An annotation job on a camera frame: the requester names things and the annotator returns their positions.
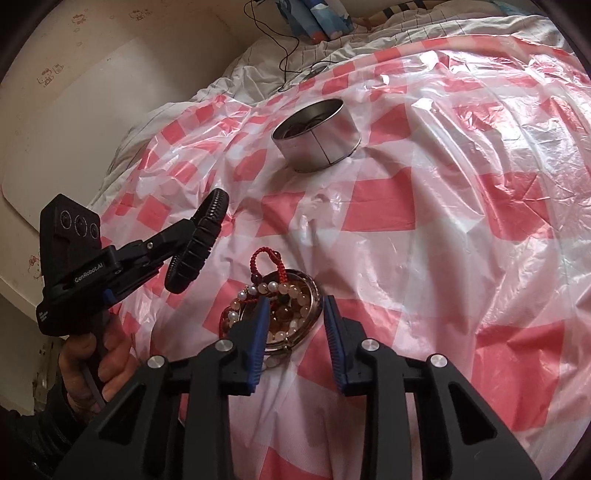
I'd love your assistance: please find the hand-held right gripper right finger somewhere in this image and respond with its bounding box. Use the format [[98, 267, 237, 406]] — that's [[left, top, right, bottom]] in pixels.
[[322, 294, 541, 480]]

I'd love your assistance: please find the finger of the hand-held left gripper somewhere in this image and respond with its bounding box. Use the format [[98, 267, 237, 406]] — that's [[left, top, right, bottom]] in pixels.
[[190, 188, 230, 237], [111, 217, 220, 296]]

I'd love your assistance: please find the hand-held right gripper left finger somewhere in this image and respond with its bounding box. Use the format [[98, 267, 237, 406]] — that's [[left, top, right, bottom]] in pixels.
[[53, 295, 273, 480]]

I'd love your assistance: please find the brown bead bracelet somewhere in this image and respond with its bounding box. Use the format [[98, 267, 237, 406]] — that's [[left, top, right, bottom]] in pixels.
[[265, 309, 301, 342]]

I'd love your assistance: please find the round metal dish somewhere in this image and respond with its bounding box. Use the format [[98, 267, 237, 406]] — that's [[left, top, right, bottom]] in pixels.
[[221, 270, 320, 356]]

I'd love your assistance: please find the white pearl bracelet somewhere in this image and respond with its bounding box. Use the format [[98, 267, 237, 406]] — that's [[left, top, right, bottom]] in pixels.
[[224, 281, 296, 333]]

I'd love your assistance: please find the pale pink bead bracelet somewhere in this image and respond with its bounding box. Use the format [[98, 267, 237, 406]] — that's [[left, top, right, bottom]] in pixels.
[[259, 282, 317, 344]]

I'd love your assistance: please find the red woven cord bracelet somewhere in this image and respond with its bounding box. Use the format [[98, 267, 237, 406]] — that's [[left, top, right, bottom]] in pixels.
[[222, 247, 291, 324]]

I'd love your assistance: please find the round metal tin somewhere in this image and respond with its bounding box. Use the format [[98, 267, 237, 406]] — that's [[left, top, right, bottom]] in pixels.
[[271, 98, 362, 174]]

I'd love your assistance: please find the person's left forearm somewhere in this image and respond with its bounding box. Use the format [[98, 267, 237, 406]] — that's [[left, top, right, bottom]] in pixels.
[[0, 378, 100, 480]]

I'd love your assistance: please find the person's left hand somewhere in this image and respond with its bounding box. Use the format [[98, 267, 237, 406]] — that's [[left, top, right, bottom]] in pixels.
[[58, 314, 141, 414]]

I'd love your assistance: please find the red white checkered plastic sheet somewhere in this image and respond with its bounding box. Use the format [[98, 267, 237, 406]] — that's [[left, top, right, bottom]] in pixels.
[[90, 34, 591, 480]]

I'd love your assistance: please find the cream bed headboard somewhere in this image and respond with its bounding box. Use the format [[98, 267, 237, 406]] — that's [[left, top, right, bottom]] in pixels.
[[2, 38, 232, 236]]

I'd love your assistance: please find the blue cartoon curtain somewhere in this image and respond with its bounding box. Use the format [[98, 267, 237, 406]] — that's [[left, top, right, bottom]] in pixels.
[[276, 0, 356, 43]]

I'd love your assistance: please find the dark striped pillow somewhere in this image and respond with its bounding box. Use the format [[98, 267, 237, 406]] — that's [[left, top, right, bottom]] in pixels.
[[360, 0, 462, 28]]

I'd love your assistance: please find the black charging cable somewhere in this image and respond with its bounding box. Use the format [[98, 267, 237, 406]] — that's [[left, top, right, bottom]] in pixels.
[[244, 0, 333, 92]]

